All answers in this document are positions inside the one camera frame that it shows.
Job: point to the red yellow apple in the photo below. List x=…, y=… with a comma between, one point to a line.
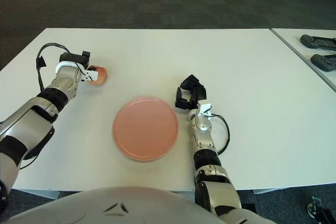
x=101, y=75

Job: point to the pink round plate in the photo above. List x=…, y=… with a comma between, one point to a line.
x=145, y=129

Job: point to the grey robot torso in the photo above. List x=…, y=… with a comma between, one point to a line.
x=118, y=208

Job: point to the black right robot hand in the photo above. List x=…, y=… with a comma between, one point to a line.
x=195, y=94

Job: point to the black wheeled chair base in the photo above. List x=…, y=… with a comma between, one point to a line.
x=321, y=209

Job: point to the grey handheld controller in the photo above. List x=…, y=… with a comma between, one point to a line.
x=324, y=62
x=317, y=42

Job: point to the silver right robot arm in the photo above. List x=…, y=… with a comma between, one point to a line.
x=207, y=140

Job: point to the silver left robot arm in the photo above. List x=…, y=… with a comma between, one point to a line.
x=26, y=127

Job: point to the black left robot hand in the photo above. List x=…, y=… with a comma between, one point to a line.
x=74, y=58

